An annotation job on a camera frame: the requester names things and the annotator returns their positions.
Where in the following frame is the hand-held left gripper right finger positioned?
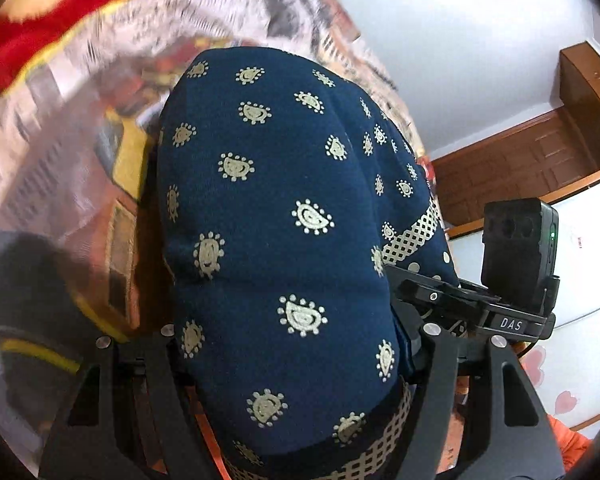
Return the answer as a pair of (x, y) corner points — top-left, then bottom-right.
(405, 324), (567, 480)

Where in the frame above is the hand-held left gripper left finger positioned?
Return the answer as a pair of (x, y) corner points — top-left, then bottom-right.
(39, 324), (222, 480)

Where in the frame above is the navy patterned garment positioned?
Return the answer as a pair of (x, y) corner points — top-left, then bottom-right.
(157, 46), (462, 480)

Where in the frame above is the white refrigerator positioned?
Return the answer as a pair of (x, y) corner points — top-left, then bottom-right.
(447, 187), (600, 433)

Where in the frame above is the wooden door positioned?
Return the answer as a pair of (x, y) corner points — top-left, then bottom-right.
(430, 110), (600, 238)

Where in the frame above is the orange cloth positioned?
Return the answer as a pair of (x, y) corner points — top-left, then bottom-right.
(545, 412), (595, 473)

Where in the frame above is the wooden wardrobe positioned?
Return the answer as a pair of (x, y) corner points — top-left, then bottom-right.
(559, 40), (600, 133)

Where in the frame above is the printed blanket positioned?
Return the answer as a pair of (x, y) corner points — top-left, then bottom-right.
(0, 0), (433, 341)

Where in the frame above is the red and yellow blanket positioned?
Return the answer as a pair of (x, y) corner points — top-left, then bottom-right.
(0, 0), (131, 92)

